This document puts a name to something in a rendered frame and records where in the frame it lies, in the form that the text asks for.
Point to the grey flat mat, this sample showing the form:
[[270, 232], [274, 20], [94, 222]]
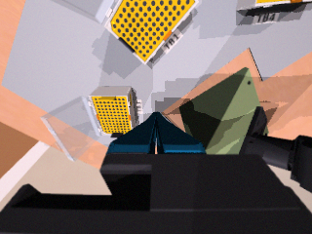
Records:
[[59, 55]]

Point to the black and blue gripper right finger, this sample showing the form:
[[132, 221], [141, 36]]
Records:
[[173, 140]]

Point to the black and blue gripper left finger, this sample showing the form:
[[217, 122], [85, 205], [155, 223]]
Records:
[[141, 138]]

